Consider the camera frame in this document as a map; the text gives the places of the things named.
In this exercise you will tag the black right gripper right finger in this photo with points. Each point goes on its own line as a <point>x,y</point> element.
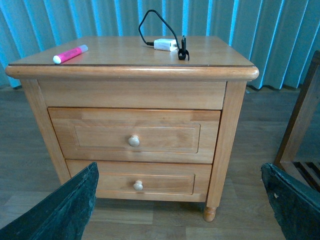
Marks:
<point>296,206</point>

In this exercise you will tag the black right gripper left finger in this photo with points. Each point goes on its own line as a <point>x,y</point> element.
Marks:
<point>62,215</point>

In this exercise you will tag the wooden drawer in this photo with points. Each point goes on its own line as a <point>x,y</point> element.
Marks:
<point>153,180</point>
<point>136,135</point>

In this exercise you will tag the pink marker white caps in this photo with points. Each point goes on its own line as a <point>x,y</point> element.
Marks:
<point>69,54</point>

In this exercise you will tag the dark wooden chair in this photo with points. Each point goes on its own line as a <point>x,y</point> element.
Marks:
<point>301,117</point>

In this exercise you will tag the wooden nightstand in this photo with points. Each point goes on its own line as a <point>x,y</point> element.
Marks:
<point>123,73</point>

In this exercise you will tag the light grey curtain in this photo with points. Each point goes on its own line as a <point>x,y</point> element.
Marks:
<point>278,36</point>

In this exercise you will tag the white charger adapter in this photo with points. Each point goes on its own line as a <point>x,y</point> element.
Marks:
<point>165,44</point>

